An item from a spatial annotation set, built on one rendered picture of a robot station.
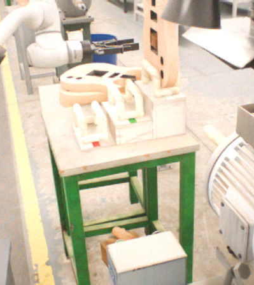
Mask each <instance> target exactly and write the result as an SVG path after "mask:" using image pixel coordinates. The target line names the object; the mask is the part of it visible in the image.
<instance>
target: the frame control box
mask: <svg viewBox="0 0 254 285"><path fill-rule="evenodd" d="M106 250H107V257H108V270H109V283H110V285H186V284H187V255H186V254H185V252H184V250H183V249H182V248H181V245H180V243H179V242H178V240H177V239H176V237H175V236H174V234H173V233H172V231H167V232H162V233H157V234H154V235H149V236H146V237H139V238H135V239H131V240H126V241H123V242H117V243H114V244H110V245H107V247H106Z"/></svg>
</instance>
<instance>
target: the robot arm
mask: <svg viewBox="0 0 254 285"><path fill-rule="evenodd" d="M22 23H24V24H25V25H26V26H27V27H28V28H30V29H32V31H34V32H35V39H36V42H35V43H33V44H31V45H30V46H29V47H28V48H26V51H27V60H28V61H29V63H30V65H31V66H32V67H37V68H53V67H60V66H63V65H64V64H71V63H77V62H81V60H82V59H83V60H85V59H91V58H92V54H96V55H99V56H103V55H113V54H123V53H124V52H129V51H135V50H139V43H134V38H131V39H121V40H117V39H113V40H108V41H100V42H93V43H92V45H91V44H90V42H89V41H88V40H87V41H80V42H79V41H78V40H72V41H63V40H62V36H61V33H60V16H59V11H58V7H57V4H56V2H55V0H30V1H29V3H28V4H27V5H26V6H24V7H20V8H17V9H15V10H13V11H12V12H11V13H10V14H9V15H8V16H7V17H5V18H4V19H3V20H2V22H1V23H0V46H3V45H4V44H5V42H6V41H7V40H8V39H9V38H10V37H11V35H12V34H13V33H14V32H15V30H16V29H17V27H18V26H20V25H21V24H22Z"/></svg>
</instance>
